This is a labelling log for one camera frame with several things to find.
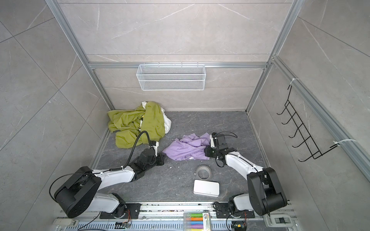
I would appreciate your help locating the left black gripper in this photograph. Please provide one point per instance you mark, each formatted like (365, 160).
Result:
(160, 155)

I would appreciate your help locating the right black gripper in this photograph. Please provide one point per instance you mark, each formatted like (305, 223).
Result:
(207, 151)

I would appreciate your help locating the purple cloth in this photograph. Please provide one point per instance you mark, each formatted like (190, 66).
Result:
(188, 148)

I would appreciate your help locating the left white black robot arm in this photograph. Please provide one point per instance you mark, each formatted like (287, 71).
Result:
(81, 192)

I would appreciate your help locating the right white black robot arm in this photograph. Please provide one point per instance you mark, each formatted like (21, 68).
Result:
(265, 193)

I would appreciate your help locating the white cloth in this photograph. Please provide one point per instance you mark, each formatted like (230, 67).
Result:
(167, 121)

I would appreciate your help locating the olive green cloth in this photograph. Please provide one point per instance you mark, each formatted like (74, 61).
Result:
(137, 126)

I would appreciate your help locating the clear tape roll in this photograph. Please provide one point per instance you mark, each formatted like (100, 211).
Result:
(203, 172)

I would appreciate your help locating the white rectangular box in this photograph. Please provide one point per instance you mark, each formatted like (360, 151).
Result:
(206, 188)

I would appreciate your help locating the marker pen case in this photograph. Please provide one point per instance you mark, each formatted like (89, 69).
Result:
(197, 221)

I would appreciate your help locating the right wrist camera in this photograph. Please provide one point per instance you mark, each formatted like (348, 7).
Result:
(214, 140)

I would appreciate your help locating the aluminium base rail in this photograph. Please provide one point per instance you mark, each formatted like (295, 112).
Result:
(168, 216)

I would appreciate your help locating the white wire mesh basket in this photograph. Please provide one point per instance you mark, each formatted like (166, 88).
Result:
(160, 77)

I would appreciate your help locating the white device on rail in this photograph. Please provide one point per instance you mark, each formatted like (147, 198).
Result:
(278, 220)

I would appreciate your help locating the black wire hook rack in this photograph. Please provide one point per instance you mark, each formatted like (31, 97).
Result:
(302, 131)

